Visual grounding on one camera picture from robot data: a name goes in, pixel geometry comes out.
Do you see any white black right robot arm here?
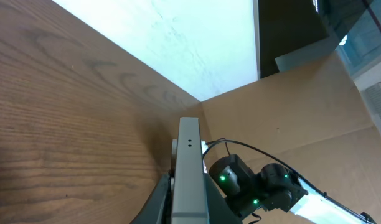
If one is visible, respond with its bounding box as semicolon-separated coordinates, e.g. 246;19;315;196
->
209;154;375;223

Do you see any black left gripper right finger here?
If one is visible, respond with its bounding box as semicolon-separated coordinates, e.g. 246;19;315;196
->
204;174;242;224

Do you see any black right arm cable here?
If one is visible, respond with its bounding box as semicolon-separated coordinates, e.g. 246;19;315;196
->
202;138;377;223

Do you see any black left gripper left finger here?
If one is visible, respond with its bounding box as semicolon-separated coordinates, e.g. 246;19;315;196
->
130;173;172;224

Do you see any brown cardboard panel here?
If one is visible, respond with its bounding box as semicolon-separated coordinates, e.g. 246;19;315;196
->
202;53;381;223

